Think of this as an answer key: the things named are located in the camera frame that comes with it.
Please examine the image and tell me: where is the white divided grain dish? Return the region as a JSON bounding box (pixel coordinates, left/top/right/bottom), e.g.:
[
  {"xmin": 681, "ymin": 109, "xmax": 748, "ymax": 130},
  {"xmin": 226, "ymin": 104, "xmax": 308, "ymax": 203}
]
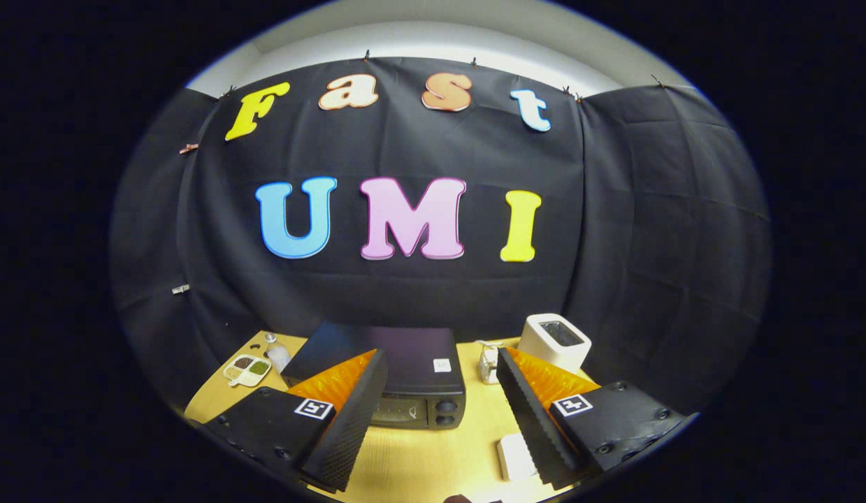
[{"xmin": 223, "ymin": 353, "xmax": 273, "ymax": 388}]

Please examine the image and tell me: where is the clear plastic bottle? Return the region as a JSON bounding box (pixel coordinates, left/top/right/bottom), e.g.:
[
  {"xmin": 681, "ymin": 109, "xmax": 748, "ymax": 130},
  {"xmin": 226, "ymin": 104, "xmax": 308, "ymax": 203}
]
[{"xmin": 264, "ymin": 333, "xmax": 292, "ymax": 372}]

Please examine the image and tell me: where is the black backdrop cloth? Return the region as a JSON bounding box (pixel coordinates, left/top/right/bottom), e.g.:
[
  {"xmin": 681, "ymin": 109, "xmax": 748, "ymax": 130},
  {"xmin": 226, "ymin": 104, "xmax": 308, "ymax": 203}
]
[{"xmin": 111, "ymin": 56, "xmax": 774, "ymax": 416}]

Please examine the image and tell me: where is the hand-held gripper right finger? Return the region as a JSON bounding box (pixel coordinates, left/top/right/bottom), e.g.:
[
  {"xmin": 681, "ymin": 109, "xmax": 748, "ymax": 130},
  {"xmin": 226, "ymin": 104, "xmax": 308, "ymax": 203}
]
[{"xmin": 496, "ymin": 347, "xmax": 687, "ymax": 490}]

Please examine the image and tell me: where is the black toaster oven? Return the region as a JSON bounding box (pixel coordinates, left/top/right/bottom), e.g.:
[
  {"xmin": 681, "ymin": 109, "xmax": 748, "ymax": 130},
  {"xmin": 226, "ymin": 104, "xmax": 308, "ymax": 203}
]
[{"xmin": 281, "ymin": 321, "xmax": 467, "ymax": 430}]

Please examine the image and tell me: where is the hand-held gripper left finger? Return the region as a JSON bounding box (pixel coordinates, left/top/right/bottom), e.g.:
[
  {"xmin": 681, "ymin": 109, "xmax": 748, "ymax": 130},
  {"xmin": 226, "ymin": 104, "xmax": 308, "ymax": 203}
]
[{"xmin": 205, "ymin": 348, "xmax": 389, "ymax": 493}]

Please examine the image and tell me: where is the white toaster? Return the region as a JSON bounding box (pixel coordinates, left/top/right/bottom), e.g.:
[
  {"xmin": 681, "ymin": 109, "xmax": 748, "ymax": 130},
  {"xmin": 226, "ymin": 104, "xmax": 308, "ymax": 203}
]
[{"xmin": 517, "ymin": 313, "xmax": 593, "ymax": 374}]

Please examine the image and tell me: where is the small white plate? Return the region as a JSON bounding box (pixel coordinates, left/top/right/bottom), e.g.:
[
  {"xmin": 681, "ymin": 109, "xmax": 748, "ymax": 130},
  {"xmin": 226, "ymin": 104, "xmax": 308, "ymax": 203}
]
[{"xmin": 496, "ymin": 432, "xmax": 538, "ymax": 482}]

